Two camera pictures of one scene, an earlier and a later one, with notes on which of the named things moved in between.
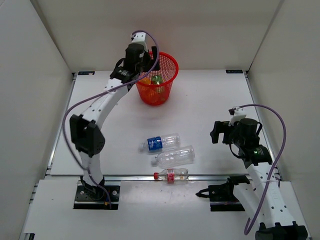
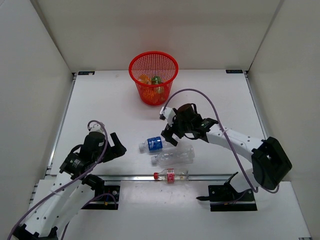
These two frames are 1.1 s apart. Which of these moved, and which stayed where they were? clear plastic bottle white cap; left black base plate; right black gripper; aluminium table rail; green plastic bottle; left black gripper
Moved: left black gripper; right black gripper
Stayed: clear plastic bottle white cap; green plastic bottle; left black base plate; aluminium table rail
